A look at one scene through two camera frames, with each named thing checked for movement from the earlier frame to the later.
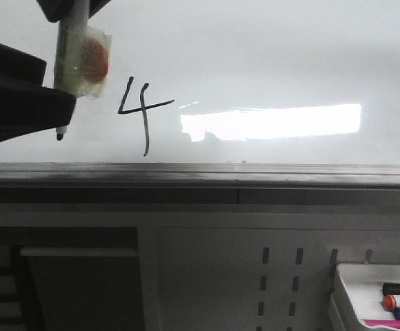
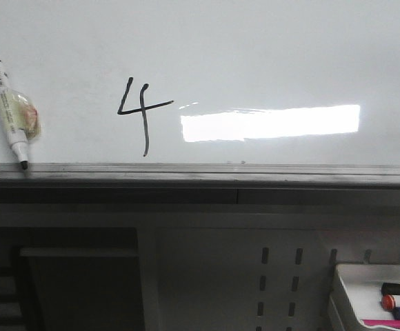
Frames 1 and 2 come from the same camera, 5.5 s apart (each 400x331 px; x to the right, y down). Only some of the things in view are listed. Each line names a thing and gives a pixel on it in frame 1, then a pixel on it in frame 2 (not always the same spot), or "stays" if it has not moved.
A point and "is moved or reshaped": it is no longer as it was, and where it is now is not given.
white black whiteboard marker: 82,54 is moved or reshaped
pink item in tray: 396,324 stays
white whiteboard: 232,81 stays
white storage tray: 356,294 stays
